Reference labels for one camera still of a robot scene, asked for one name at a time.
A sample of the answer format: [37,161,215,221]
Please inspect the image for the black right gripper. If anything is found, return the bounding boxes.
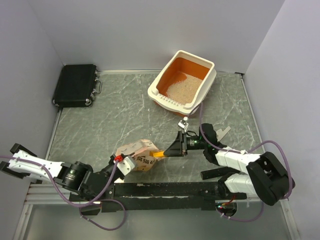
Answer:
[164,131,208,158]

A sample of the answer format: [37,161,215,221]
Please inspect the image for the yellow plastic litter scoop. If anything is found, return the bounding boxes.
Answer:
[149,151,165,158]

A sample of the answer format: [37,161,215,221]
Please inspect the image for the pink cat litter bag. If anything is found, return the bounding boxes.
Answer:
[115,139,160,172]

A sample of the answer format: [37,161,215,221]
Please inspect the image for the metal bag clip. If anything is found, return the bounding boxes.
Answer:
[216,126,231,142]

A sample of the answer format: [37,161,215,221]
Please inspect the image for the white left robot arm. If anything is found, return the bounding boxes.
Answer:
[0,143,135,201]

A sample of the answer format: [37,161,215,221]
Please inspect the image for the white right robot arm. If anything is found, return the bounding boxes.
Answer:
[163,123,296,206]

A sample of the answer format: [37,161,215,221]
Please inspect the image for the clean litter granules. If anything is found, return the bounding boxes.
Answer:
[166,72,202,105]

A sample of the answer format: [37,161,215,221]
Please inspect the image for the white orange litter box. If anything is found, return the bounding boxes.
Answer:
[147,50,217,116]

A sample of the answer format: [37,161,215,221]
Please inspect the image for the black hard case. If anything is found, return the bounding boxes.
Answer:
[52,64,103,108]

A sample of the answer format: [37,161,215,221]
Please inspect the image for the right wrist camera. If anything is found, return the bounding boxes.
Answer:
[177,116,189,133]

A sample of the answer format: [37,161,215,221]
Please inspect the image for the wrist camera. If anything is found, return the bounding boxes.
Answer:
[114,154,137,176]
[177,116,189,133]

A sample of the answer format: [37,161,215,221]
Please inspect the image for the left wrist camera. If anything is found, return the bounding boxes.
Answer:
[114,154,137,176]

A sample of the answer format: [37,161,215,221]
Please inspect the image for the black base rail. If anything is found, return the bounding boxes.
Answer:
[68,181,248,213]

